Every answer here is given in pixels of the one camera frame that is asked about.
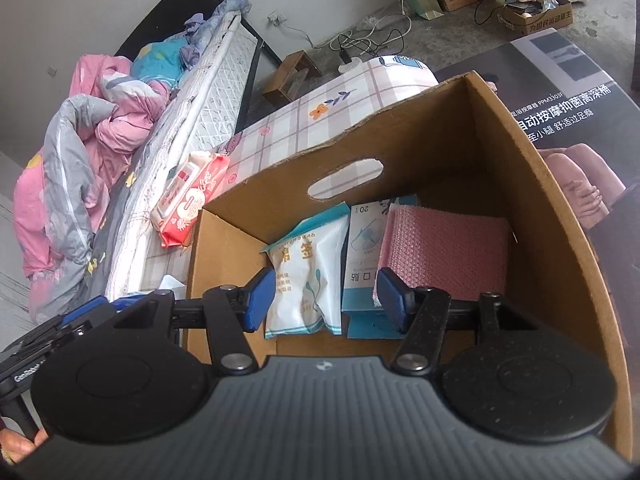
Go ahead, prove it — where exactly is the blue white glove pack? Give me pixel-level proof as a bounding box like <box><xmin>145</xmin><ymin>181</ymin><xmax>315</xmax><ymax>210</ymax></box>
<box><xmin>342</xmin><ymin>195</ymin><xmax>418</xmax><ymax>340</ymax></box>

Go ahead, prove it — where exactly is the white cotton swab pack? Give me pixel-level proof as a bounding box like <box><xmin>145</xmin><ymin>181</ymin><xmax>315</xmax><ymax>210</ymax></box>
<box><xmin>262</xmin><ymin>203</ymin><xmax>350</xmax><ymax>339</ymax></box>

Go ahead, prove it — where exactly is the person left hand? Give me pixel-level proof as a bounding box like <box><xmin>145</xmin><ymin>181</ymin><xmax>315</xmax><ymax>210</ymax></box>
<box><xmin>0</xmin><ymin>422</ymin><xmax>49</xmax><ymax>465</ymax></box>

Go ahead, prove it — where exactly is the red wet wipes pack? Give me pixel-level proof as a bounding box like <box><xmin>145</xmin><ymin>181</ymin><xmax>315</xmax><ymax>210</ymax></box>
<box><xmin>150</xmin><ymin>152</ymin><xmax>230</xmax><ymax>248</ymax></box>

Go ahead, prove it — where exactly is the pink grey quilt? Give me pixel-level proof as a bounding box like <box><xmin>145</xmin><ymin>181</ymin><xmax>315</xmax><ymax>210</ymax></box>
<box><xmin>13</xmin><ymin>54</ymin><xmax>171</xmax><ymax>324</ymax></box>

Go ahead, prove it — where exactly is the brown cardboard box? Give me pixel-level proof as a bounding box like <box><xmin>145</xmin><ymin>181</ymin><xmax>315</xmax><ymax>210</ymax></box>
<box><xmin>188</xmin><ymin>74</ymin><xmax>634</xmax><ymax>458</ymax></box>

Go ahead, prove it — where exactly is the checkered floral tablecloth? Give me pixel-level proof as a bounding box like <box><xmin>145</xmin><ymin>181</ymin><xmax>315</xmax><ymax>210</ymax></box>
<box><xmin>216</xmin><ymin>55</ymin><xmax>437</xmax><ymax>195</ymax></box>

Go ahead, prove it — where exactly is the dark printed appliance box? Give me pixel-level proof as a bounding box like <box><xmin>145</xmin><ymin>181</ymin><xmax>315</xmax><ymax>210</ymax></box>
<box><xmin>436</xmin><ymin>28</ymin><xmax>639</xmax><ymax>352</ymax></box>

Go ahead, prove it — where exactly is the small brown wooden stool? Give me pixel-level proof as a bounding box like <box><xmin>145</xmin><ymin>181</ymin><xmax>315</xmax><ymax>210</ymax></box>
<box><xmin>262</xmin><ymin>51</ymin><xmax>322</xmax><ymax>107</ymax></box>

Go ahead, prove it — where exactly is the black bed headboard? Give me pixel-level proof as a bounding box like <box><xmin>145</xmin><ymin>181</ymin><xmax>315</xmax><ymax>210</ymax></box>
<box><xmin>116</xmin><ymin>0</ymin><xmax>282</xmax><ymax>132</ymax></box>

